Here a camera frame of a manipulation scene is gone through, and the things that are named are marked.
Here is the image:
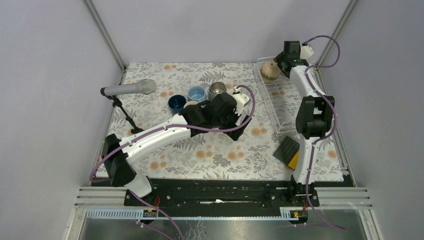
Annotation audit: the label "white wire dish rack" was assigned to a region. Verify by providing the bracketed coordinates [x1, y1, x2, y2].
[253, 56, 302, 138]

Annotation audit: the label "black tripod mic stand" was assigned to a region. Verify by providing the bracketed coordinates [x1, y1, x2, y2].
[111, 95, 143, 134]

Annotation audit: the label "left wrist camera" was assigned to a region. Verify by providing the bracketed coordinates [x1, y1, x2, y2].
[227, 87, 251, 115]

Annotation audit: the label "silver microphone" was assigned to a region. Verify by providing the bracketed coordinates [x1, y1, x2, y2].
[100, 78, 157, 97]

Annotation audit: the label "cream cup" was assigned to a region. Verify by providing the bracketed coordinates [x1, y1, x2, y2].
[183, 100, 198, 109]

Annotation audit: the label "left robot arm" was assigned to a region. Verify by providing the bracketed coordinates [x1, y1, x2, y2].
[101, 90, 251, 206]

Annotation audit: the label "light blue cup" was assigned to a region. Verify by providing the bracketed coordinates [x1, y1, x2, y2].
[187, 85, 207, 103]

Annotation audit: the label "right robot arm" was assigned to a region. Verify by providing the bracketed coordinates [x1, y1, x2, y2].
[273, 41, 335, 207]

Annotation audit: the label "dark blue cup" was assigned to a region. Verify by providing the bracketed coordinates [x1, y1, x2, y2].
[168, 94, 187, 115]

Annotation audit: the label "floral table mat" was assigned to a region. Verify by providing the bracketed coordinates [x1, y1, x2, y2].
[95, 62, 345, 182]

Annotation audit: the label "aluminium frame post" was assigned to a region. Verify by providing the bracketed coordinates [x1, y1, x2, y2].
[317, 0, 360, 65]
[82, 0, 127, 71]

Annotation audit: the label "white cable duct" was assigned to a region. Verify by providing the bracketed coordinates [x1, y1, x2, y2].
[86, 207, 309, 222]

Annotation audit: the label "beige ribbed cup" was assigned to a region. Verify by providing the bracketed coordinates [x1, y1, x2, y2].
[260, 60, 282, 82]

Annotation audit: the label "grey-green cup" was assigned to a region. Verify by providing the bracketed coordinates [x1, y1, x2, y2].
[207, 81, 227, 101]

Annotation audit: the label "dark grey building plate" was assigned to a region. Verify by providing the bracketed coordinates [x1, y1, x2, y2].
[272, 136, 300, 166]

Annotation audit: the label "left aluminium frame post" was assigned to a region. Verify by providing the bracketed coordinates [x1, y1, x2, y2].
[82, 0, 127, 71]

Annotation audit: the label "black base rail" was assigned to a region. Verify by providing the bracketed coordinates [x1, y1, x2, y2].
[90, 177, 355, 220]

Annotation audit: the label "right aluminium frame post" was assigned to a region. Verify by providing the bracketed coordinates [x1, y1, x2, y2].
[317, 0, 360, 65]

